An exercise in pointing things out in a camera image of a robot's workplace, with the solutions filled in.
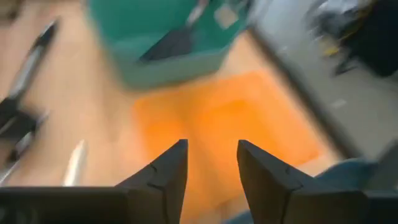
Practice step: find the light teal plastic bin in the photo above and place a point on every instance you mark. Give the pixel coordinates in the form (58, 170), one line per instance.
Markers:
(130, 31)

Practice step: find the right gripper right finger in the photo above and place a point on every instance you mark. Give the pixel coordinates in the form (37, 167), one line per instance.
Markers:
(267, 186)

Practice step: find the orange translucent plastic tray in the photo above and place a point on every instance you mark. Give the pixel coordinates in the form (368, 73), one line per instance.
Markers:
(214, 105)

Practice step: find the silver table knife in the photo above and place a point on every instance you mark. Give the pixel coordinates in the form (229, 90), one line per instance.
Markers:
(21, 149)

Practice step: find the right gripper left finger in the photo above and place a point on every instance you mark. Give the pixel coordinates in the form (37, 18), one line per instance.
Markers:
(161, 186)

